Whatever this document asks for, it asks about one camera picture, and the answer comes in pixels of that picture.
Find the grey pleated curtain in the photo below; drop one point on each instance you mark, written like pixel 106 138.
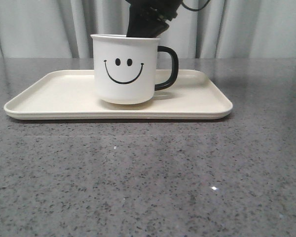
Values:
pixel 202 29

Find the white smiley mug black handle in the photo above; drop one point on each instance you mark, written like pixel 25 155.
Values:
pixel 125 68

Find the cream rectangular plastic tray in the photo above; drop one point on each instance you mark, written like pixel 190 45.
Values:
pixel 70 94

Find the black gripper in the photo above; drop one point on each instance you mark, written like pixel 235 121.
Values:
pixel 147 17

